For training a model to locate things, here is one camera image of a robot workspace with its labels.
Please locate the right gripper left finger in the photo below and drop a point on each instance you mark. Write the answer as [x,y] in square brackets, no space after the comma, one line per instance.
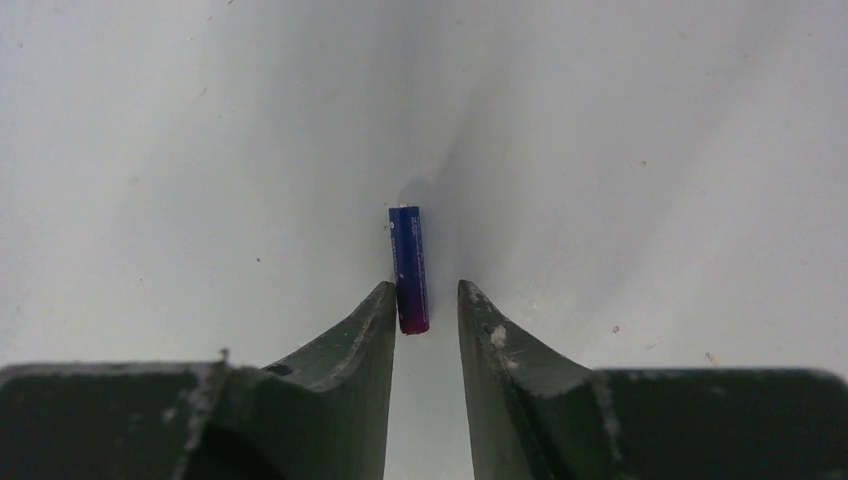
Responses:
[319,413]

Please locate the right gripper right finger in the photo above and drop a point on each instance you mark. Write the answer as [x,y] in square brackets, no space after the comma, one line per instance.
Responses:
[535,414]

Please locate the blue battery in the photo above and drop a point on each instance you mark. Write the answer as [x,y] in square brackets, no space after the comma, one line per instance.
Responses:
[406,235]

